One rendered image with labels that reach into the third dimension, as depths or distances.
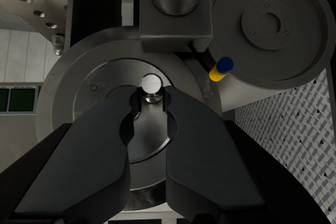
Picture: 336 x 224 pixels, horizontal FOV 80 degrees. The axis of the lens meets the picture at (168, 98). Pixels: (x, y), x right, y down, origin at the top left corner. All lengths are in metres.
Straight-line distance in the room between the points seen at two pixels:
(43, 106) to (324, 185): 0.25
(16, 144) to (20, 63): 2.47
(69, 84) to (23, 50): 2.90
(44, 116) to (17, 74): 2.81
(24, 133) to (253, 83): 0.51
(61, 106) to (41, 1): 0.32
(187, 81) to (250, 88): 0.06
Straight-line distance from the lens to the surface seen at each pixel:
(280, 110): 0.30
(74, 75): 0.17
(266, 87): 0.18
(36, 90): 0.57
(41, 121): 0.19
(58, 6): 0.47
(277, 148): 0.31
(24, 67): 2.99
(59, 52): 0.57
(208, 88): 0.17
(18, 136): 0.59
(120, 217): 0.53
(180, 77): 0.16
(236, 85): 0.19
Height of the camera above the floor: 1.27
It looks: 10 degrees down
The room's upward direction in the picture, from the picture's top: 179 degrees clockwise
